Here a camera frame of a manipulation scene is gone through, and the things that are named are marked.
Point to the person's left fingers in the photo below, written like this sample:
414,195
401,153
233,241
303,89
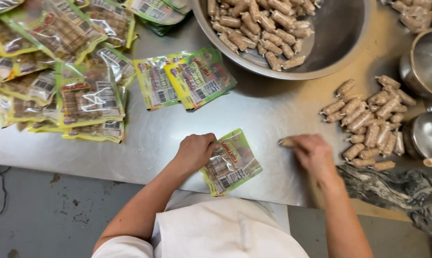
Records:
211,147

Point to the pile of wrapped candy rolls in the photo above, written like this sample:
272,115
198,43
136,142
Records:
371,120

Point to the small heap of candy rolls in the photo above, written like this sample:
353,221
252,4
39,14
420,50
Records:
413,14

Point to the steel pot with rim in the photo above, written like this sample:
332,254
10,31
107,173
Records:
425,62

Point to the person's white apron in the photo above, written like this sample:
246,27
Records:
216,229

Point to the brown candy roll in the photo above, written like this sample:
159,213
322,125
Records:
286,142

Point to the stack of empty green bags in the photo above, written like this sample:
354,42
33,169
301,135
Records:
186,79

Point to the person's right hand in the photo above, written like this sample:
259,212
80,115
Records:
311,154

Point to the candy rolls in steel bowl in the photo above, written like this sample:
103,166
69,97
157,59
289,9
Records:
260,30

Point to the stack of green packets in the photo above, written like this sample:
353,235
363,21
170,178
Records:
158,12

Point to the small steel pot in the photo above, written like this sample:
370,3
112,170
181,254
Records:
425,135

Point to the grey crumpled cloth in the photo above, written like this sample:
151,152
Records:
391,188

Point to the heap of filled candy packets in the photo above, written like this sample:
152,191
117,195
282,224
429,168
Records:
55,68

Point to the person's left hand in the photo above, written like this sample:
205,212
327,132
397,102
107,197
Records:
194,152

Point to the person's right fingers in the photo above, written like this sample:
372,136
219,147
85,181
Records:
297,145

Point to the green yellow candy bag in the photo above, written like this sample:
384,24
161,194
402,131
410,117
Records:
231,163

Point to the large steel mixing bowl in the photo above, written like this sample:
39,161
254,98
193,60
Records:
330,43

